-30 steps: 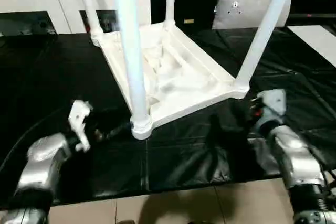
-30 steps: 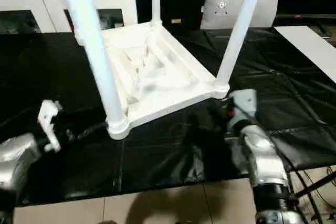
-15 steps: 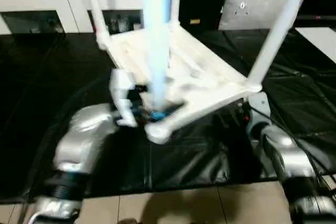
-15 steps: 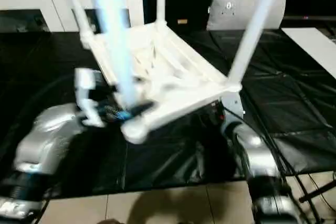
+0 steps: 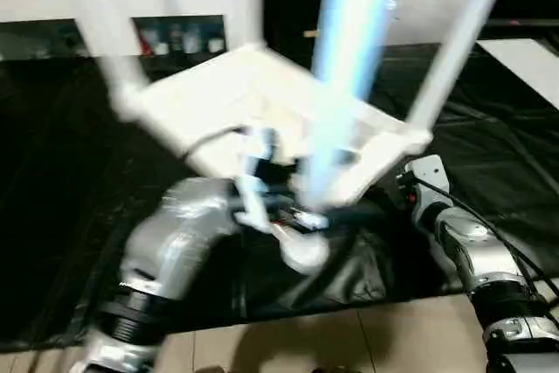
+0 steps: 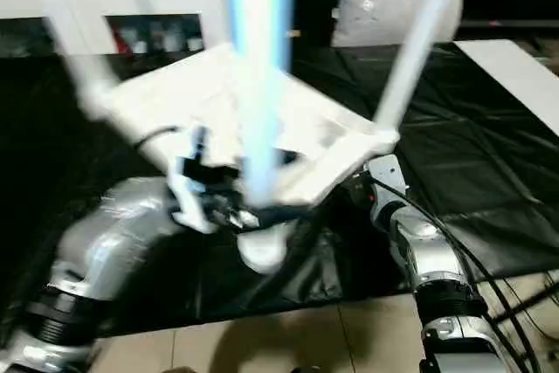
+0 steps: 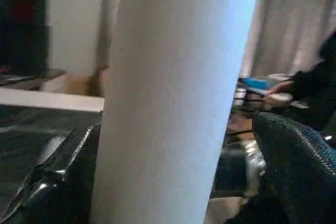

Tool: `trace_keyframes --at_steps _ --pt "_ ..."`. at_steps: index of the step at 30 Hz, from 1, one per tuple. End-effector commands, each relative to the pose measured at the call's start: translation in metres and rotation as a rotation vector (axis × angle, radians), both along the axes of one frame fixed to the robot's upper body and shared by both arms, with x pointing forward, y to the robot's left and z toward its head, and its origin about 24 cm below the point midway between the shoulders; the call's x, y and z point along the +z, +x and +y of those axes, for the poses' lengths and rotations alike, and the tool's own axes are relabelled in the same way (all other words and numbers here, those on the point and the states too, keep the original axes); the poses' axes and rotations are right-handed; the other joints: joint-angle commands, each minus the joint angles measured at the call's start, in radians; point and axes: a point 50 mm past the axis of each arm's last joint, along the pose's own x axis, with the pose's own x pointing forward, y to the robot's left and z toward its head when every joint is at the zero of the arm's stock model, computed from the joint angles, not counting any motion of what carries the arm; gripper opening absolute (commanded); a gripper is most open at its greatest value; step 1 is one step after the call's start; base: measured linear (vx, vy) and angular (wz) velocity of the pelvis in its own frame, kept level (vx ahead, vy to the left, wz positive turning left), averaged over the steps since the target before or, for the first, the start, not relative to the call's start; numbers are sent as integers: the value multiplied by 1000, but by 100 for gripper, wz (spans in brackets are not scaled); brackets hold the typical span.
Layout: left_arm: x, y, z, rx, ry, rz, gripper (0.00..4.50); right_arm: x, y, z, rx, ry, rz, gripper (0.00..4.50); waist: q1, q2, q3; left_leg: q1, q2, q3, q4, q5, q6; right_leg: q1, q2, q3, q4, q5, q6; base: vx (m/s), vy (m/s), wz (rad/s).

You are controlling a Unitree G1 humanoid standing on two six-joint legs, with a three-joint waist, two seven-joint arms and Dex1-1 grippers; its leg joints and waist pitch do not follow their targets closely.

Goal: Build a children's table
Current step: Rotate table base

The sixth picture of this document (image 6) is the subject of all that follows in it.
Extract white plastic table top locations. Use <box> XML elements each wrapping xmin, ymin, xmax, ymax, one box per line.
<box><xmin>102</xmin><ymin>43</ymin><xmax>401</xmax><ymax>208</ymax></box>

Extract white plastic table leg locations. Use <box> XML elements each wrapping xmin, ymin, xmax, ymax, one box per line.
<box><xmin>41</xmin><ymin>14</ymin><xmax>121</xmax><ymax>123</ymax></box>
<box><xmin>374</xmin><ymin>0</ymin><xmax>469</xmax><ymax>141</ymax></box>
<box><xmin>221</xmin><ymin>0</ymin><xmax>294</xmax><ymax>273</ymax></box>

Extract white glass-door cabinet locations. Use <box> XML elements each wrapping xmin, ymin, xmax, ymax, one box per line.
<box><xmin>0</xmin><ymin>0</ymin><xmax>228</xmax><ymax>58</ymax></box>

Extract black bar with red light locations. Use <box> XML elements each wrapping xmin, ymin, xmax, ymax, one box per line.
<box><xmin>460</xmin><ymin>18</ymin><xmax>559</xmax><ymax>30</ymax></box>

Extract black metal table frame leg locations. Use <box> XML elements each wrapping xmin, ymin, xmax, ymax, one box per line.
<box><xmin>501</xmin><ymin>285</ymin><xmax>559</xmax><ymax>320</ymax></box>

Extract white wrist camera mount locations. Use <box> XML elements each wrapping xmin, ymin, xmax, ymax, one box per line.
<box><xmin>168</xmin><ymin>126</ymin><xmax>219</xmax><ymax>234</ymax></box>
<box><xmin>365</xmin><ymin>154</ymin><xmax>410</xmax><ymax>228</ymax></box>

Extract grey cushion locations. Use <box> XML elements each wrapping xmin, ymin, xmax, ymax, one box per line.
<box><xmin>330</xmin><ymin>0</ymin><xmax>466</xmax><ymax>49</ymax></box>

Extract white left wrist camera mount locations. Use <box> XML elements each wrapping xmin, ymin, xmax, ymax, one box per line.
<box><xmin>168</xmin><ymin>126</ymin><xmax>219</xmax><ymax>234</ymax></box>

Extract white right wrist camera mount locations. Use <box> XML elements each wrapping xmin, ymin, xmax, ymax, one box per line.
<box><xmin>365</xmin><ymin>154</ymin><xmax>410</xmax><ymax>228</ymax></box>

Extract white flat board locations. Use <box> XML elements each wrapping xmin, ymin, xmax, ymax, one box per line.
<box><xmin>452</xmin><ymin>39</ymin><xmax>559</xmax><ymax>138</ymax></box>

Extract black work mat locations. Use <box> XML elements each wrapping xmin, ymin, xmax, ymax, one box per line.
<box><xmin>0</xmin><ymin>40</ymin><xmax>559</xmax><ymax>335</ymax></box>

